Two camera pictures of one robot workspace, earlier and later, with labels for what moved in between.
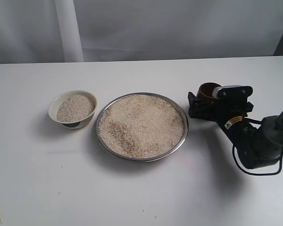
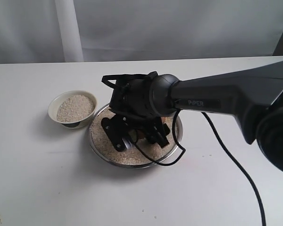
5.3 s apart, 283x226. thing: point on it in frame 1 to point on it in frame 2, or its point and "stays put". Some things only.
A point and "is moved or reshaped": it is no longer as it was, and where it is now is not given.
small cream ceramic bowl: [73, 109] stays put
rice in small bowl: [75, 107] stays put
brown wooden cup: [205, 91] is moved or reshaped
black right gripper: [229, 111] to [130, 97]
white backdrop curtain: [51, 31] stays put
